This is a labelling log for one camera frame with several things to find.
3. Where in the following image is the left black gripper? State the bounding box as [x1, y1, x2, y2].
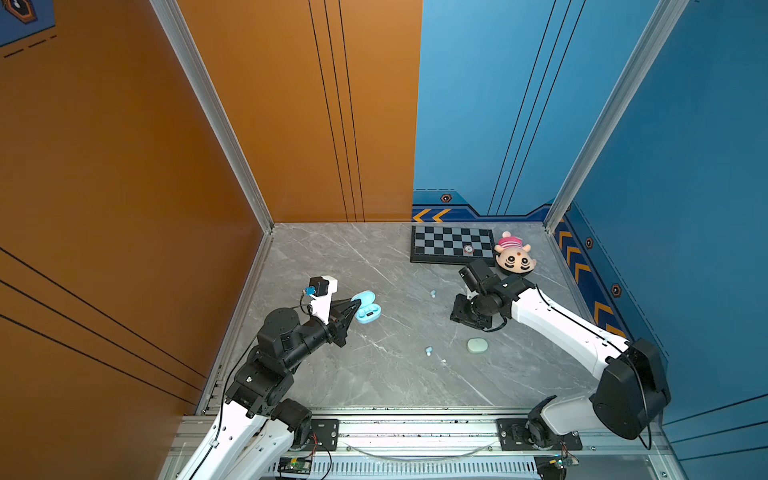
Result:
[283, 296, 360, 374]

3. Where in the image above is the blue earbud charging case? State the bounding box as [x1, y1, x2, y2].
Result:
[352, 290, 382, 324]

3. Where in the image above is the green earbud charging case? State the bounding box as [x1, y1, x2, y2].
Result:
[466, 337, 489, 354]

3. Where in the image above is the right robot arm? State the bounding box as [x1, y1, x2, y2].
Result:
[450, 260, 671, 449]

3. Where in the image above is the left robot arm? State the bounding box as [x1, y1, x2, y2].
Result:
[178, 298, 362, 479]

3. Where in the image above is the pink plush doll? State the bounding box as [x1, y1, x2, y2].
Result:
[494, 231, 537, 275]

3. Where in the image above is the black grey checkerboard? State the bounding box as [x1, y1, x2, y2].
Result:
[410, 224, 495, 266]

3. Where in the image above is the left green circuit board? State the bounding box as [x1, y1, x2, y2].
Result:
[277, 457, 313, 477]

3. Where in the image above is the green circuit board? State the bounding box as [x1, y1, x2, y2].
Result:
[277, 457, 313, 477]
[548, 452, 580, 470]

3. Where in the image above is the right green circuit board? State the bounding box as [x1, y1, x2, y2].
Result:
[548, 452, 580, 470]

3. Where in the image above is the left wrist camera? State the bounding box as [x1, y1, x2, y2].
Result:
[304, 275, 338, 325]

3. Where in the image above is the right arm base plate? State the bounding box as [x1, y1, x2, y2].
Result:
[495, 418, 583, 451]

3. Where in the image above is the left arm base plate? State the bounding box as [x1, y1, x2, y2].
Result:
[296, 418, 340, 452]

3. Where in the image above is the white cable on rail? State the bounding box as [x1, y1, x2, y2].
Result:
[347, 445, 490, 462]

